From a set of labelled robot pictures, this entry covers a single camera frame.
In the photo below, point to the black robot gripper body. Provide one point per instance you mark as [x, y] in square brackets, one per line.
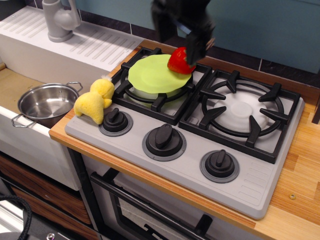
[187, 15]

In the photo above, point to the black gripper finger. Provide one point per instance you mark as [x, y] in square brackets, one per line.
[164, 27]
[196, 47]

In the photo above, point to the red toy strawberry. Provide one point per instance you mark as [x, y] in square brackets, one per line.
[178, 62]

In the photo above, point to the light green plastic plate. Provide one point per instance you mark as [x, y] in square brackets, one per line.
[152, 75]

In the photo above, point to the white toy sink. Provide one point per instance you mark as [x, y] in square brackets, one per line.
[28, 58]

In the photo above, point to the stainless steel pot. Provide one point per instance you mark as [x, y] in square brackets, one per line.
[46, 104]

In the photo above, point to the black left burner grate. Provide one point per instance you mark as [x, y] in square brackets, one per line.
[166, 107]

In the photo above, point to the black burner grate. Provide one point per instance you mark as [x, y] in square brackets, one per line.
[166, 107]
[264, 144]

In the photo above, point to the white right burner disc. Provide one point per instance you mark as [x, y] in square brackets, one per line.
[239, 107]

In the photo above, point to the black right burner grate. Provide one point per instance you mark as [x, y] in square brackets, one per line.
[264, 144]

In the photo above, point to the grey toy stove top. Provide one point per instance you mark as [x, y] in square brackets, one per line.
[250, 193]

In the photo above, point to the grey toy faucet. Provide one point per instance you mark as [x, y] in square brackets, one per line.
[60, 22]

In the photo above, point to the black middle stove knob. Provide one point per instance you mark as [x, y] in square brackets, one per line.
[164, 143]

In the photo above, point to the black stove knob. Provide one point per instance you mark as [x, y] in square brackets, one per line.
[116, 123]
[164, 143]
[219, 166]

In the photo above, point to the yellow stuffed duck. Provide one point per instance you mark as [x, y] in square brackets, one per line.
[93, 103]

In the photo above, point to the black left stove knob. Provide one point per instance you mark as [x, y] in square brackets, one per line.
[116, 123]

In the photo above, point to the black right stove knob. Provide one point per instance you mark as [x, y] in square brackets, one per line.
[219, 166]

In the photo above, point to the wooden drawer fronts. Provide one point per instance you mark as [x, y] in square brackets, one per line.
[48, 198]

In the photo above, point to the black oven door handle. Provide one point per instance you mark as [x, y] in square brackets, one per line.
[198, 233]

